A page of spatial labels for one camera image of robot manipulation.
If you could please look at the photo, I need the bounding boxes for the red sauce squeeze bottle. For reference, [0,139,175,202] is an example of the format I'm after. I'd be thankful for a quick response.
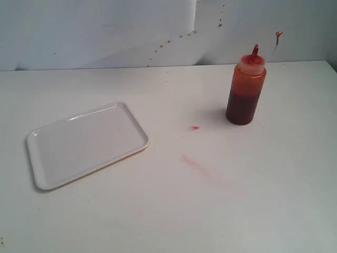
[225,31,284,126]

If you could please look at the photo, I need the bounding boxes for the white rectangular tray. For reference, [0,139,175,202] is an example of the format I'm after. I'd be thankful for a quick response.
[26,101,150,190]

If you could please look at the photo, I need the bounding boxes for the white paper backdrop sheet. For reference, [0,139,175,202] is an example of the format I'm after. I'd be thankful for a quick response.
[1,1,196,71]

